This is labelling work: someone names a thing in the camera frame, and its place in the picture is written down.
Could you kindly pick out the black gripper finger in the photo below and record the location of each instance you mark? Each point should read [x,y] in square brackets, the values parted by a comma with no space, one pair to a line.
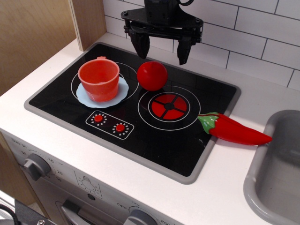
[183,49]
[141,43]

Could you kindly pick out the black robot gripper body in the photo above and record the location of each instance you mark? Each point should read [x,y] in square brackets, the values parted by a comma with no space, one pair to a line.
[162,19]

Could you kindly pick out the orange plastic toy cup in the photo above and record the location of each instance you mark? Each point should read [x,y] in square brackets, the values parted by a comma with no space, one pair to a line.
[100,79]

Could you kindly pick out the light blue toy plate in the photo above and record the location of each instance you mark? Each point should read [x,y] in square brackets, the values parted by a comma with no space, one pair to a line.
[121,95]

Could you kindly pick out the red toy tomato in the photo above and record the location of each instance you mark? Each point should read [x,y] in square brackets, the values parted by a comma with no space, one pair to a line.
[152,75]

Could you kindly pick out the black toy stove top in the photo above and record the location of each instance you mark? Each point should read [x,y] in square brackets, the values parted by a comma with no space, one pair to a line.
[162,131]

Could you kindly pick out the left red stove button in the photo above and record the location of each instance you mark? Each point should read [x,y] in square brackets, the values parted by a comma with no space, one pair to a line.
[98,118]

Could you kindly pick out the red stove button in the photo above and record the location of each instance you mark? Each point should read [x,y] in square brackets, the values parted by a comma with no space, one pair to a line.
[120,128]
[98,118]

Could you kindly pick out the red toy chili pepper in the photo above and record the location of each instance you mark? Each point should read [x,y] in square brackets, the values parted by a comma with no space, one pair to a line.
[223,127]

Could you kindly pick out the right red stove button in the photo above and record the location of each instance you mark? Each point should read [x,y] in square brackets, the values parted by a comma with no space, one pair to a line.
[120,128]

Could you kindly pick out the wooden side panel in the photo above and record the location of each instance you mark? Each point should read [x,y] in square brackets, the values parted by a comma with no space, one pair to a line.
[32,31]

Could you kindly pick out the grey timer knob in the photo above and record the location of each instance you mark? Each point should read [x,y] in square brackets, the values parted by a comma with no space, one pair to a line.
[36,167]

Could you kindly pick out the grey toy sink basin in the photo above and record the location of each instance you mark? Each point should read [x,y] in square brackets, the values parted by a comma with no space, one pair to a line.
[272,184]

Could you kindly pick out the grey oven temperature knob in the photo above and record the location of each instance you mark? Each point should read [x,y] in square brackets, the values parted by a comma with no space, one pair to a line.
[138,217]

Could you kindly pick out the grey oven door handle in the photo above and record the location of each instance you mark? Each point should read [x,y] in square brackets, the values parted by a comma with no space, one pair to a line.
[70,210]

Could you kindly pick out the black metal bracket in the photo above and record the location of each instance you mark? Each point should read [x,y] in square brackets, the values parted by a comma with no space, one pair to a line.
[28,216]

